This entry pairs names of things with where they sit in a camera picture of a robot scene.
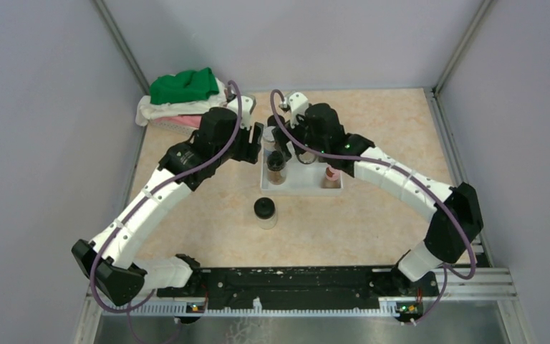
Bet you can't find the white plastic basket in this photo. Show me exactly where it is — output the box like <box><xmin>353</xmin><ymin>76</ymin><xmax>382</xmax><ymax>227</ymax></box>
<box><xmin>140</xmin><ymin>88</ymin><xmax>236</xmax><ymax>134</ymax></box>

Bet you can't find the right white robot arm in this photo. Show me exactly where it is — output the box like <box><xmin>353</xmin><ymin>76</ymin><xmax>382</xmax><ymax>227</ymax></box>
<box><xmin>280</xmin><ymin>101</ymin><xmax>483</xmax><ymax>295</ymax></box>

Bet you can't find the green cloth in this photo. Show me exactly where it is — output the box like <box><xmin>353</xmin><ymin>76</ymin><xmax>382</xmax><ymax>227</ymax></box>
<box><xmin>149</xmin><ymin>67</ymin><xmax>220</xmax><ymax>105</ymax></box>

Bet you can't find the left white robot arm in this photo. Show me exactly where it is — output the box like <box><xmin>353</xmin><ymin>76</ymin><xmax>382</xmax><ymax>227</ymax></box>
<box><xmin>72</xmin><ymin>105</ymin><xmax>264</xmax><ymax>313</ymax></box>

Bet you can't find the black cap sesame jar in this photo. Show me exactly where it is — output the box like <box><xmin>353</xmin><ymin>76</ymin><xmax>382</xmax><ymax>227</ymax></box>
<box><xmin>267</xmin><ymin>115</ymin><xmax>286</xmax><ymax>128</ymax></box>

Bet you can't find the silver perforated lid shaker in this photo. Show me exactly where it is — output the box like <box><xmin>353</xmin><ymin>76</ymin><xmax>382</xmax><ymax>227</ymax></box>
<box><xmin>262</xmin><ymin>126</ymin><xmax>276</xmax><ymax>156</ymax></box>

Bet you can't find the pink cloth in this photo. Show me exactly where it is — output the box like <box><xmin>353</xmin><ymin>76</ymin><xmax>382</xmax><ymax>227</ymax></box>
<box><xmin>159</xmin><ymin>114</ymin><xmax>203</xmax><ymax>132</ymax></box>

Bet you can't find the white divided plastic tray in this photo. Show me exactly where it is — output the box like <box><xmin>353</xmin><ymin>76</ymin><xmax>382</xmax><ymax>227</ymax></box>
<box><xmin>260</xmin><ymin>149</ymin><xmax>344</xmax><ymax>196</ymax></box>

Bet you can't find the white cable duct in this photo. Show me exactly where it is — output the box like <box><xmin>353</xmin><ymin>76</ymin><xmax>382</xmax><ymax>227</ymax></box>
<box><xmin>102</xmin><ymin>297</ymin><xmax>402</xmax><ymax>318</ymax></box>

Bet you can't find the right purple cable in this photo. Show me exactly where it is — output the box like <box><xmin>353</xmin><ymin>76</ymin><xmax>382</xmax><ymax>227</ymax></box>
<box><xmin>269</xmin><ymin>90</ymin><xmax>478</xmax><ymax>326</ymax></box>

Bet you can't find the pink lid spice jar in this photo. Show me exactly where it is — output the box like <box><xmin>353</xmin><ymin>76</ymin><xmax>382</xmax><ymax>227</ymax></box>
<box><xmin>322</xmin><ymin>166</ymin><xmax>342</xmax><ymax>189</ymax></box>

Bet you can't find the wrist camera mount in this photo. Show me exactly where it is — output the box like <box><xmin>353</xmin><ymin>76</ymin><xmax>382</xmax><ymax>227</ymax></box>
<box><xmin>279</xmin><ymin>91</ymin><xmax>309</xmax><ymax>128</ymax></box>
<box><xmin>226</xmin><ymin>95</ymin><xmax>256</xmax><ymax>130</ymax></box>

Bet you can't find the black cap glass jar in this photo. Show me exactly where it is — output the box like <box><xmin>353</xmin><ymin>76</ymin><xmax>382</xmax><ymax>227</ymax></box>
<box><xmin>254</xmin><ymin>197</ymin><xmax>278</xmax><ymax>230</ymax></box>

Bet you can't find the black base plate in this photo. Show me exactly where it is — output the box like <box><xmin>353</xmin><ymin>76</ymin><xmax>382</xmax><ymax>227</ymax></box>
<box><xmin>157</xmin><ymin>266</ymin><xmax>439</xmax><ymax>310</ymax></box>

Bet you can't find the white cloth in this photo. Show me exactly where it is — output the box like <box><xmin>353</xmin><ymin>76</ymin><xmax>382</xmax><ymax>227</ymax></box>
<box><xmin>135</xmin><ymin>89</ymin><xmax>228</xmax><ymax>126</ymax></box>

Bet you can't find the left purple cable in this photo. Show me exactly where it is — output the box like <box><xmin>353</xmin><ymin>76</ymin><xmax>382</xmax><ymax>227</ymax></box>
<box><xmin>89</xmin><ymin>80</ymin><xmax>243</xmax><ymax>344</ymax></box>

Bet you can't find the purple cable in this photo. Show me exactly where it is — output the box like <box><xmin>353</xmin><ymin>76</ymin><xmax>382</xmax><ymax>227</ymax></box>
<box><xmin>89</xmin><ymin>80</ymin><xmax>243</xmax><ymax>344</ymax></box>
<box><xmin>269</xmin><ymin>90</ymin><xmax>478</xmax><ymax>326</ymax></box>

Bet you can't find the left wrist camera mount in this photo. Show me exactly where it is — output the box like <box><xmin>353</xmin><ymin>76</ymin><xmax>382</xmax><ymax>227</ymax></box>
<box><xmin>226</xmin><ymin>95</ymin><xmax>256</xmax><ymax>130</ymax></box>

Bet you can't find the black grinder top jar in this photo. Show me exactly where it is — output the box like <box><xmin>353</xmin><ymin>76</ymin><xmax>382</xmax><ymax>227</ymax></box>
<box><xmin>266</xmin><ymin>151</ymin><xmax>286</xmax><ymax>185</ymax></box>

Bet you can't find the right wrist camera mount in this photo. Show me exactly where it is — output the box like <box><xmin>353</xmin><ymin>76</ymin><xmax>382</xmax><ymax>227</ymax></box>
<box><xmin>279</xmin><ymin>91</ymin><xmax>309</xmax><ymax>128</ymax></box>

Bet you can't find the clear lid glass jar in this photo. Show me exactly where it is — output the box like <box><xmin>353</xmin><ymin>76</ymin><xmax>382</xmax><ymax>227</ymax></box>
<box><xmin>295</xmin><ymin>150</ymin><xmax>318</xmax><ymax>165</ymax></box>

